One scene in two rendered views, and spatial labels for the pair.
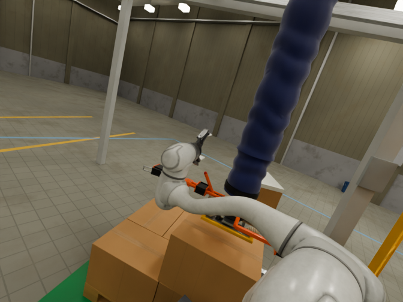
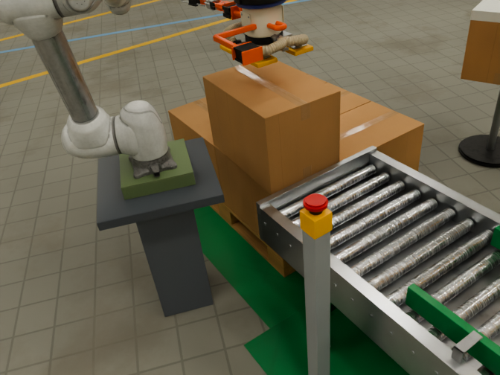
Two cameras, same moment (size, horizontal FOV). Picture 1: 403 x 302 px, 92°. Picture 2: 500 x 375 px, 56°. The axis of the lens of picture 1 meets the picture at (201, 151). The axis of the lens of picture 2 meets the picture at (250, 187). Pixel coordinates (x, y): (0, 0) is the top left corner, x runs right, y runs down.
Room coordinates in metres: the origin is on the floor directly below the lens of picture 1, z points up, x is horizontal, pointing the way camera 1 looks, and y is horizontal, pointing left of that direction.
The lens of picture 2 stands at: (-0.37, -1.74, 1.85)
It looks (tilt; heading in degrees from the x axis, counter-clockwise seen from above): 35 degrees down; 46
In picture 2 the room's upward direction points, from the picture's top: 7 degrees counter-clockwise
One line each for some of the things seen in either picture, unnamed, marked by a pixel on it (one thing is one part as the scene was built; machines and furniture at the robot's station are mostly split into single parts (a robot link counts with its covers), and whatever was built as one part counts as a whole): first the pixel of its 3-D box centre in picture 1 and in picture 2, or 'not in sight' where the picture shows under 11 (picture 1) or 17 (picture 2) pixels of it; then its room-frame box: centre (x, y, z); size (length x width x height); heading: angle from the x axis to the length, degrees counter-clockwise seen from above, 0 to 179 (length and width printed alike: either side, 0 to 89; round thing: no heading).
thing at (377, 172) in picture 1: (376, 174); not in sight; (1.81, -1.62, 1.62); 0.20 x 0.05 x 0.30; 76
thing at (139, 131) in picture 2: not in sight; (140, 129); (0.53, -0.22, 0.98); 0.18 x 0.16 x 0.22; 139
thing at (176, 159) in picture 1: (177, 159); not in sight; (0.73, 0.08, 1.57); 0.16 x 0.11 x 0.13; 164
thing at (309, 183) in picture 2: not in sight; (320, 178); (1.11, -0.67, 0.58); 0.70 x 0.03 x 0.06; 166
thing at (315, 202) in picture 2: not in sight; (315, 205); (0.48, -1.11, 1.02); 0.07 x 0.07 x 0.04
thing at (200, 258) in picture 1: (212, 260); (269, 120); (1.19, -0.31, 0.74); 0.60 x 0.40 x 0.40; 73
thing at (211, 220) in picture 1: (228, 223); (246, 49); (1.09, -0.29, 1.13); 0.34 x 0.10 x 0.05; 74
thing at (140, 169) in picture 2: not in sight; (152, 159); (0.52, -0.24, 0.84); 0.22 x 0.18 x 0.06; 62
